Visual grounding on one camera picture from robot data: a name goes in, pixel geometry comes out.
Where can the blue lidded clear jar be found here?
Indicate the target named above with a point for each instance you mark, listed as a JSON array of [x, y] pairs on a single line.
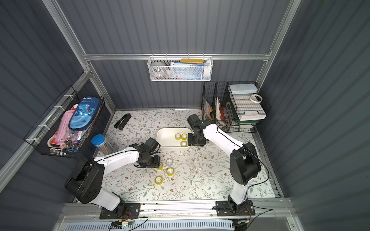
[[100, 142]]

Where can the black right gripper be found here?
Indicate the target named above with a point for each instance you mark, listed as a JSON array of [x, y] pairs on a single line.
[[196, 141]]

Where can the pink pencil case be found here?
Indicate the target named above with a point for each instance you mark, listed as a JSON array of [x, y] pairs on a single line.
[[64, 133]]

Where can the white wire wall basket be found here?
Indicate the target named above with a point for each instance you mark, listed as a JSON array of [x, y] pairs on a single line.
[[207, 72]]

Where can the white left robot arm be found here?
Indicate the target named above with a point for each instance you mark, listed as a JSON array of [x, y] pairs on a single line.
[[85, 181]]

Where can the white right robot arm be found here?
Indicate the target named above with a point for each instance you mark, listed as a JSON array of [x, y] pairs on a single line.
[[244, 162]]

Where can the white plastic storage box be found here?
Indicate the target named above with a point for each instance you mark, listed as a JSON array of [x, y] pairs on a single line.
[[166, 139]]

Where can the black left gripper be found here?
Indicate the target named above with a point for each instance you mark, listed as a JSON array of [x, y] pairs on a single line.
[[148, 163]]

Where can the white tape roll in basket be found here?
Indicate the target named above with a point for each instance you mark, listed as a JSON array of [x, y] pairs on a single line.
[[157, 70]]

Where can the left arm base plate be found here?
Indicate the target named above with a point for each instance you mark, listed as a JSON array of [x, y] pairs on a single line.
[[123, 211]]

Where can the black wire desk organizer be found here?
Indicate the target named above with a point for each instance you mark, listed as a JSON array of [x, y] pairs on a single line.
[[217, 107]]

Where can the black stapler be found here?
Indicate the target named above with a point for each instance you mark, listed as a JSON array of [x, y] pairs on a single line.
[[120, 124]]

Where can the blue dinosaur pencil case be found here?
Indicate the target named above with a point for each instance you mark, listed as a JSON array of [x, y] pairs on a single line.
[[85, 113]]

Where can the black wire side basket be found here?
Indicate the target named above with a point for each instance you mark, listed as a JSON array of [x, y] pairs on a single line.
[[42, 136]]

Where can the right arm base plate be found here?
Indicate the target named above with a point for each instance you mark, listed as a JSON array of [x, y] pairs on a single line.
[[228, 208]]

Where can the blue white package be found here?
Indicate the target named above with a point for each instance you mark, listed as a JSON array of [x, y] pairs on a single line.
[[186, 71]]

